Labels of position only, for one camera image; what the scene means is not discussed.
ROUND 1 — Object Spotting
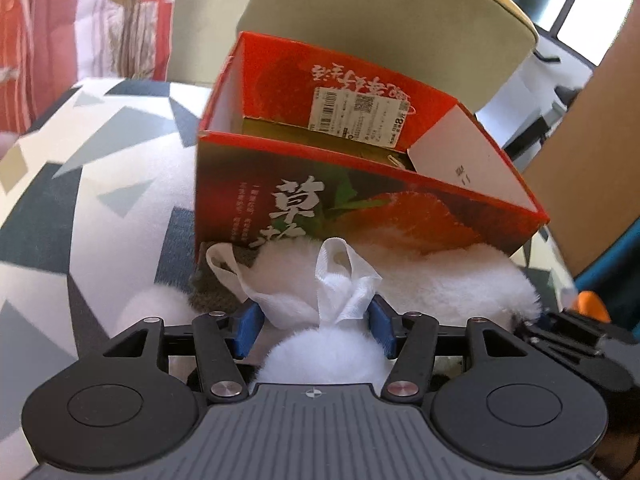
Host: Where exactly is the red floral print curtain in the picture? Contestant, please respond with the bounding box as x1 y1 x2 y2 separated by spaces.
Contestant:
0 0 188 135

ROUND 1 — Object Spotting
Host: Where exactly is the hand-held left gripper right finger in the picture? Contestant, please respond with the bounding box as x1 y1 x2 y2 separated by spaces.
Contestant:
367 295 509 404

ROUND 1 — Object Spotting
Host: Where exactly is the brown cardboard panel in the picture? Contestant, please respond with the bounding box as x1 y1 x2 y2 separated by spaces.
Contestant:
520 20 640 279

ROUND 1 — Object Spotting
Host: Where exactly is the window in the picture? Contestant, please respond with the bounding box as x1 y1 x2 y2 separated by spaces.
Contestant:
492 0 640 68

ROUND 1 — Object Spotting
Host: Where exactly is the geometric print cloth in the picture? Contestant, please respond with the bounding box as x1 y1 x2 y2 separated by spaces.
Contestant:
0 77 581 463

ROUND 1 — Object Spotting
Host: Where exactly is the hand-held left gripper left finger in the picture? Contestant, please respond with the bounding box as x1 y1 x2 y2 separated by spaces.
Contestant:
102 301 264 404

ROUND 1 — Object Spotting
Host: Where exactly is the red strawberry print box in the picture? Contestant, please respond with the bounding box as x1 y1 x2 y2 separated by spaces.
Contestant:
194 31 551 262

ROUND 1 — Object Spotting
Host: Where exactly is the white fluffy plush toy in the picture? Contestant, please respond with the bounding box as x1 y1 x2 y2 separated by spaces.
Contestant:
117 237 544 387

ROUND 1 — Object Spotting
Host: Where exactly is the olive mesh cloth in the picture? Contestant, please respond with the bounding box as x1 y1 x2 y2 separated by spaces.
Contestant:
187 244 261 315

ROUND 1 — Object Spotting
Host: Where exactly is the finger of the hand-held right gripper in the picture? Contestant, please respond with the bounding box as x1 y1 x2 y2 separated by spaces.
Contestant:
512 310 608 362

